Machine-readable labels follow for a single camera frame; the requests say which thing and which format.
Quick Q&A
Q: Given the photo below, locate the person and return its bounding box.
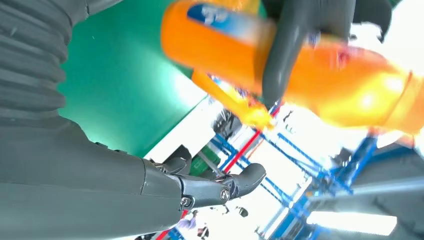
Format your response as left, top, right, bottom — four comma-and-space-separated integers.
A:
177, 210, 200, 231

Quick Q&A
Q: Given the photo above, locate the green table mat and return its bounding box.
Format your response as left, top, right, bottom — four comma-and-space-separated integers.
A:
57, 0, 269, 158

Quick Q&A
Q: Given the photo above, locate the red pole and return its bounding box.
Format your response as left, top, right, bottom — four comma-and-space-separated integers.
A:
154, 100, 282, 240

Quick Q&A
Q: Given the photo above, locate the green plastic crate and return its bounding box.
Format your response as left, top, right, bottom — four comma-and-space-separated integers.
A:
190, 145, 221, 176

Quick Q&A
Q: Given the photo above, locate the long ceiling light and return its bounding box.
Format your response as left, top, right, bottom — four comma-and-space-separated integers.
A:
306, 211, 398, 237

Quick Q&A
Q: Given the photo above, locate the blue steel rack frame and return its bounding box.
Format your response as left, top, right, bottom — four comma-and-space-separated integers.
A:
208, 130, 379, 240

